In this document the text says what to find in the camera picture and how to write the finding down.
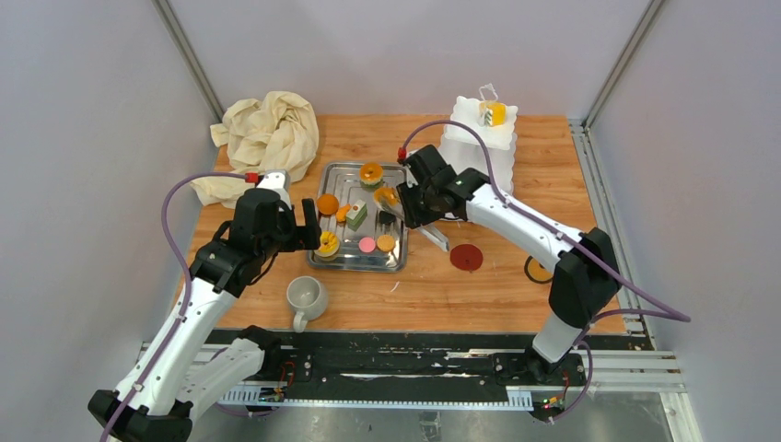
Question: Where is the yellow cake slice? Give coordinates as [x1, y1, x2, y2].
[478, 100, 507, 127]

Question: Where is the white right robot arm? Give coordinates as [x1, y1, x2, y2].
[397, 145, 622, 384]

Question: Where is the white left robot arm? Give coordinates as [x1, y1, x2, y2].
[88, 188, 321, 441]

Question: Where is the black sandwich cookie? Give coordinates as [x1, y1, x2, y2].
[378, 211, 396, 226]

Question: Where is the green layered cake slice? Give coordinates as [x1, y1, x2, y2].
[345, 200, 367, 231]

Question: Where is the white ceramic mug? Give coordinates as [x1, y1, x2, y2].
[286, 276, 329, 333]

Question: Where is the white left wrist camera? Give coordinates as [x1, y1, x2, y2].
[256, 169, 293, 208]

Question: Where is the red apple coaster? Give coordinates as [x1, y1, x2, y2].
[449, 244, 484, 272]

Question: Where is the cream crumpled cloth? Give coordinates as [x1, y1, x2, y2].
[210, 91, 320, 182]

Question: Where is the yellow round biscuit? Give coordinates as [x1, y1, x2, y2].
[376, 235, 396, 252]

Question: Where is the yellow glazed donut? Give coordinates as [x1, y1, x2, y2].
[314, 230, 341, 260]

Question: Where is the orange ball fruit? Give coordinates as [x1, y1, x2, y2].
[316, 193, 340, 216]

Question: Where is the stainless steel tray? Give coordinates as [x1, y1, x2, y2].
[307, 160, 408, 273]

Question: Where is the white three-tier dessert stand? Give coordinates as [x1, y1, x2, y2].
[438, 83, 519, 193]

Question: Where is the pink sandwich cookie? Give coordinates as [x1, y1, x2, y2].
[358, 237, 377, 254]

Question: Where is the orange topped tart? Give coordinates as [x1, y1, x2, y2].
[373, 187, 401, 211]
[358, 162, 384, 188]

